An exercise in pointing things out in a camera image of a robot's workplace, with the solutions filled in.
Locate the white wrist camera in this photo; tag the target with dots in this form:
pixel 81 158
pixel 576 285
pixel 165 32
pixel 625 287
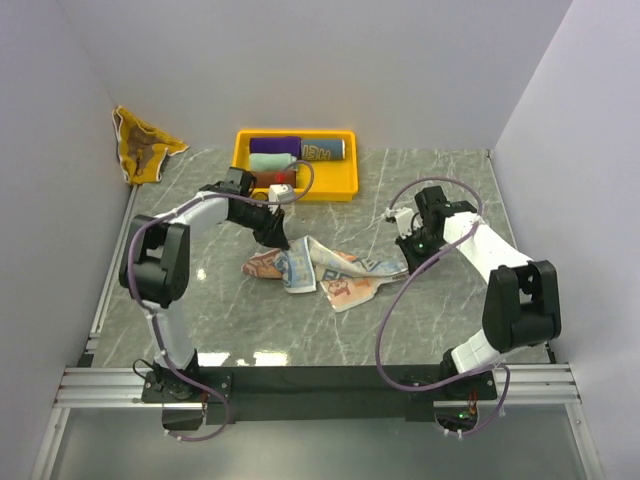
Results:
pixel 403 218
pixel 282 187

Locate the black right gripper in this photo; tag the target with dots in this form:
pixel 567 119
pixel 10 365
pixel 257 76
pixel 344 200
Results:
pixel 413 260

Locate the purple rolled towel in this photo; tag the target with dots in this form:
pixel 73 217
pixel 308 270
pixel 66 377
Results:
pixel 276 145

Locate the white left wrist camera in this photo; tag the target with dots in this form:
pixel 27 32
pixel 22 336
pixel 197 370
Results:
pixel 282 187

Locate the brown rolled towel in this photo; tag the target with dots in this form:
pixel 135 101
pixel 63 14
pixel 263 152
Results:
pixel 264 179

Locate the aluminium frame rail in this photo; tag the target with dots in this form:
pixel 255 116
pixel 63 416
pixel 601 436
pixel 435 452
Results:
pixel 87 388

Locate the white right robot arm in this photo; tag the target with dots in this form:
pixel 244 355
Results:
pixel 521 306

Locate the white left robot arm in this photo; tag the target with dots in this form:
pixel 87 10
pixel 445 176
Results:
pixel 155 268

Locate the crumpled yellow brown towel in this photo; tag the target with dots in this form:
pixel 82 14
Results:
pixel 142 149

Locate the mint green rolled towel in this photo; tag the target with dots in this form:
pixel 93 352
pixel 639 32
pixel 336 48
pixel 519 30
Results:
pixel 265 162

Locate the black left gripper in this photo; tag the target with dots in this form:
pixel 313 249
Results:
pixel 273 233

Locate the striped rabbit print towel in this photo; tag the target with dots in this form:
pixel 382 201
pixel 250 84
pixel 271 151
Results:
pixel 307 265

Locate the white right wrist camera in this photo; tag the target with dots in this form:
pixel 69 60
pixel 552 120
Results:
pixel 403 218

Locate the blue lettered rolled towel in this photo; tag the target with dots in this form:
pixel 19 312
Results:
pixel 323 149

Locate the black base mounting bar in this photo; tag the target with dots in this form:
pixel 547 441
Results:
pixel 279 393

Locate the yellow plastic tray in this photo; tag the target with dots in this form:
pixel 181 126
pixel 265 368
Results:
pixel 334 181

